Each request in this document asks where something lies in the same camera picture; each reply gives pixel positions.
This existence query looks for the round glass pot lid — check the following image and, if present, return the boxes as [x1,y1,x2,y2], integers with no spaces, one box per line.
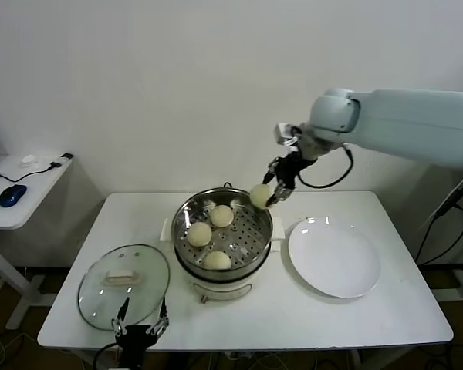
[76,243,172,332]

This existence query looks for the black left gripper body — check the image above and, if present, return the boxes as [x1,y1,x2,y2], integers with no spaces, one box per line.
[115,324,160,360]

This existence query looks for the blue computer mouse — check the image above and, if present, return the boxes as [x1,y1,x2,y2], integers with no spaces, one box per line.
[0,184,27,209]

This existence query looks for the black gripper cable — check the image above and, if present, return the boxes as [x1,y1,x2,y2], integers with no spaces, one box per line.
[297,144,354,189]
[93,342,119,370]

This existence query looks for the black desk cable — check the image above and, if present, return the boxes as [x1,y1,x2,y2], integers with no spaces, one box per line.
[0,161,63,183]

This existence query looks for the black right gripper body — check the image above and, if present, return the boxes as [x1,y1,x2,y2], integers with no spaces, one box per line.
[275,151,306,190]

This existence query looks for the black hanging cable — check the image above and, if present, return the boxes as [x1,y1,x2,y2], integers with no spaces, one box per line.
[414,203,463,265]

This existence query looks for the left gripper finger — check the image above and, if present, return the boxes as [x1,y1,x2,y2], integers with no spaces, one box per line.
[147,296,171,336]
[111,296,132,338]

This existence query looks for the stainless steel steamer basket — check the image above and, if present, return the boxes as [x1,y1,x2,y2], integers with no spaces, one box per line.
[160,187,285,273]

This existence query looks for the white side desk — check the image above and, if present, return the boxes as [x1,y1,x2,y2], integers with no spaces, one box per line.
[0,155,74,332]

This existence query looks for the white steamed baozi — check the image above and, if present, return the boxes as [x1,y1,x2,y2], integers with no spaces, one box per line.
[209,204,235,229]
[248,183,275,210]
[187,222,214,248]
[203,250,233,271]

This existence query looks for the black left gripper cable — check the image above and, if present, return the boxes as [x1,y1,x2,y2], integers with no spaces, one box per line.
[93,342,119,370]

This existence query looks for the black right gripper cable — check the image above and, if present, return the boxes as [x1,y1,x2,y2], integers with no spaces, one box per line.
[297,144,354,189]

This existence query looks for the white round plate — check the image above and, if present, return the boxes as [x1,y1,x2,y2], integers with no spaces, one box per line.
[287,216,382,299]

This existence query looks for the white electric cooking pot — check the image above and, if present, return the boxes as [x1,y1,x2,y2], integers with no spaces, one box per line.
[174,240,273,306]

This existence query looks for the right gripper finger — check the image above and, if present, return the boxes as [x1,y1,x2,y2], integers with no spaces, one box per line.
[265,182,295,208]
[262,155,283,186]

